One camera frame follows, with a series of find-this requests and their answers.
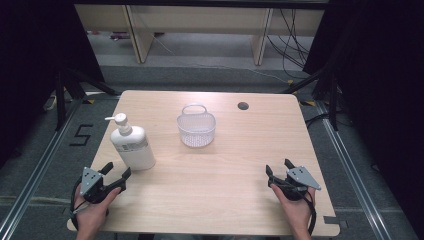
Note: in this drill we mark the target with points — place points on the black metal stand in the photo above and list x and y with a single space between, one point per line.
60 100
332 100

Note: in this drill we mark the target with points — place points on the white plastic basket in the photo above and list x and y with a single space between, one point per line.
196 130

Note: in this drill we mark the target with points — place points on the person's right hand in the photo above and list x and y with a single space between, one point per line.
295 211

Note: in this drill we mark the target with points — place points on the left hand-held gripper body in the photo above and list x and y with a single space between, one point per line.
90 181

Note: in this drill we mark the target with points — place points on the black curtain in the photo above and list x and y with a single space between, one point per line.
383 83
36 66

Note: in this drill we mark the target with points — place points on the white pump bottle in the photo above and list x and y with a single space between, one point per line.
135 146

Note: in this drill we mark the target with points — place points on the person's left hand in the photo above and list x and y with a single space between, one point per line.
91 213

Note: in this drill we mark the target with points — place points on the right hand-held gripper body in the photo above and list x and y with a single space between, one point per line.
298 181

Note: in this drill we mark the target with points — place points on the metal floor rail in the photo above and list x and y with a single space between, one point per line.
36 170
353 173

